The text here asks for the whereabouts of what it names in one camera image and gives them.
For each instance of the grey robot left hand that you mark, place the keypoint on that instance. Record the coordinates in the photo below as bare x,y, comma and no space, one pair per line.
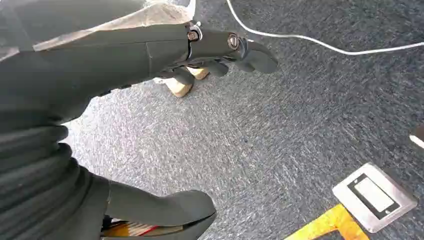
99,63

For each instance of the pale wooden furniture foot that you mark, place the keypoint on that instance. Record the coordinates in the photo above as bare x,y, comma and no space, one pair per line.
199,73
179,88

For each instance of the robot left arm ribbed sleeve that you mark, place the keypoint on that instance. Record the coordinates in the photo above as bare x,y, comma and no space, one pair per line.
36,185

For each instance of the yellow floor tape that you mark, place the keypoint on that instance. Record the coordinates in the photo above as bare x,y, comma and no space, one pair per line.
334,223

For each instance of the silver floor socket plate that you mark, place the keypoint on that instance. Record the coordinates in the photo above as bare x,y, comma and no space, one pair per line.
374,198

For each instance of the dark item with white stripe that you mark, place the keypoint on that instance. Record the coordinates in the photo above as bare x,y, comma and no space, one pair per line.
418,139

